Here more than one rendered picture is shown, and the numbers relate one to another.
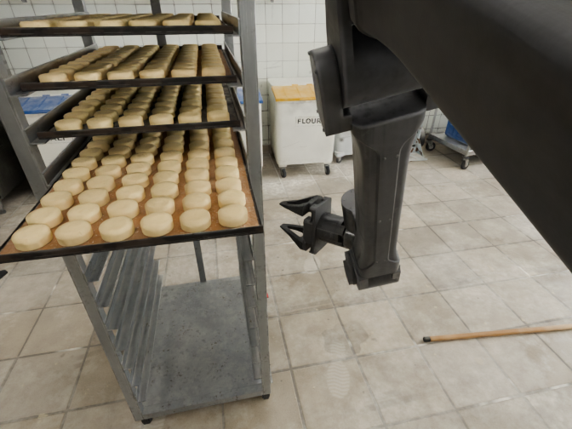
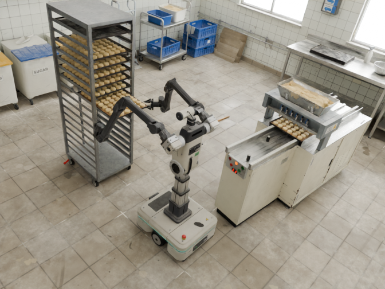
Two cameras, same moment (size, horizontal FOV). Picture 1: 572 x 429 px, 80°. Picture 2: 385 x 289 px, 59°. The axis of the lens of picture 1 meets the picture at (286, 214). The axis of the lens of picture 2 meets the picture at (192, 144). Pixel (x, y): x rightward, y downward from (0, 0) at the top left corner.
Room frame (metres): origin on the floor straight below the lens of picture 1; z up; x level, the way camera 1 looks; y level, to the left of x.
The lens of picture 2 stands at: (-2.01, 1.52, 2.76)
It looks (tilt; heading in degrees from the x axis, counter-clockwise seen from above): 36 degrees down; 320
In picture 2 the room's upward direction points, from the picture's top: 8 degrees clockwise
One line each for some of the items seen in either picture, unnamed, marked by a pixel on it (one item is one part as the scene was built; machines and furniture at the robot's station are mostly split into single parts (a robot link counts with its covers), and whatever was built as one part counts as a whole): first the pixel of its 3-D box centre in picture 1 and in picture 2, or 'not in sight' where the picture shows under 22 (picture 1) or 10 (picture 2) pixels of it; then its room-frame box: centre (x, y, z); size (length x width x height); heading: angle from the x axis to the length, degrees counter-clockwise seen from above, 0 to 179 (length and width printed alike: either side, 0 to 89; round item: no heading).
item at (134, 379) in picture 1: (147, 308); (83, 151); (0.94, 0.55, 0.33); 0.64 x 0.03 x 0.03; 12
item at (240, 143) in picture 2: not in sight; (289, 119); (-0.18, -1.37, 0.87); 2.01 x 0.03 x 0.07; 95
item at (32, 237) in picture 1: (32, 237); not in sight; (0.43, 0.39, 1.05); 0.05 x 0.05 x 0.02
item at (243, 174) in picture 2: not in sight; (236, 166); (-0.42, -0.41, 0.77); 0.24 x 0.04 x 0.14; 5
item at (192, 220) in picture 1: (195, 220); not in sight; (0.48, 0.15, 1.05); 0.05 x 0.05 x 0.02
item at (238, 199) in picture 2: not in sight; (254, 176); (-0.38, -0.77, 0.45); 0.70 x 0.34 x 0.90; 95
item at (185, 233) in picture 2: not in sight; (176, 213); (-0.25, 0.09, 0.24); 0.68 x 0.53 x 0.41; 12
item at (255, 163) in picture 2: not in sight; (311, 132); (-0.47, -1.40, 0.87); 2.01 x 0.03 x 0.07; 95
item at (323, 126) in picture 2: not in sight; (298, 118); (-0.33, -1.28, 1.01); 0.72 x 0.33 x 0.34; 5
